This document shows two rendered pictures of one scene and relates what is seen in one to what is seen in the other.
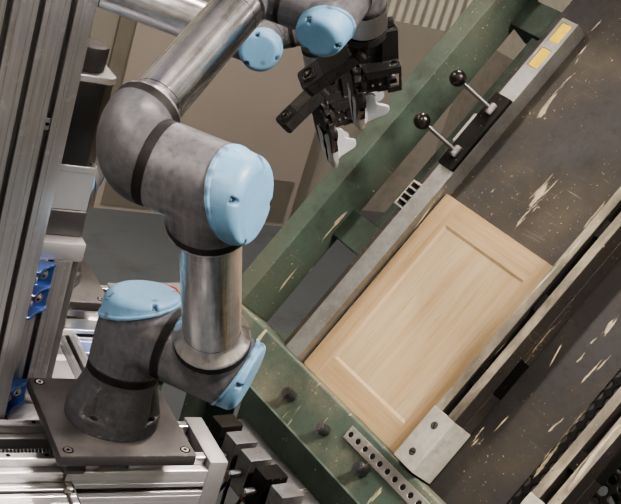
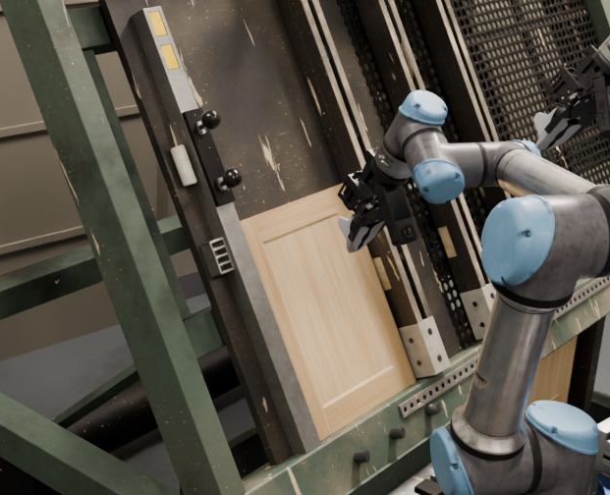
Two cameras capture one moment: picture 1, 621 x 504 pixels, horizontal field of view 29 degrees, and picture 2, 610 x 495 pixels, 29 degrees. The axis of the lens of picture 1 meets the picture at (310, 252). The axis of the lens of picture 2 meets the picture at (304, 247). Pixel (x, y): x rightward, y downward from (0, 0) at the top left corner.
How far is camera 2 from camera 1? 344 cm
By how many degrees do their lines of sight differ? 92
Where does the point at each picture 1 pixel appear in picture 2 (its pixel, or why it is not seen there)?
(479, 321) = (348, 264)
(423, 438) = (434, 345)
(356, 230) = not seen: hidden behind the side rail
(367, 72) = not seen: hidden behind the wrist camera
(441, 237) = (269, 252)
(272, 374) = (330, 473)
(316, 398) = (366, 433)
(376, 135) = (149, 247)
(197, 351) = not seen: outside the picture
